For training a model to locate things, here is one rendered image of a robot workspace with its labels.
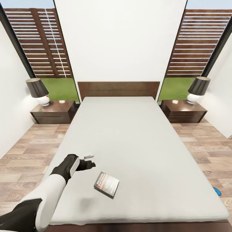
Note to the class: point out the sandal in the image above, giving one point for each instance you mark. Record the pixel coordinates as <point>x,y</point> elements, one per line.
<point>217,191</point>

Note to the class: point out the fixed window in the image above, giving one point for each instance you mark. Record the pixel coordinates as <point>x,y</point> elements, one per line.
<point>34,29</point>
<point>203,32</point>

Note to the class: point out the table lamp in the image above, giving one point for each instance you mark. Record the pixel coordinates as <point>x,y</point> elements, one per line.
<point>38,90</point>
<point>198,88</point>

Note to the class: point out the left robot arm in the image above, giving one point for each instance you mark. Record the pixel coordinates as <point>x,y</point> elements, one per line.
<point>35,211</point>

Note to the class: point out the hardback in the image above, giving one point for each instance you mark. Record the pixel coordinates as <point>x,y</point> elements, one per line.
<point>107,184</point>

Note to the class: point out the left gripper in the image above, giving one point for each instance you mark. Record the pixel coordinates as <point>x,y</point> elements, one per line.
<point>87,165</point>

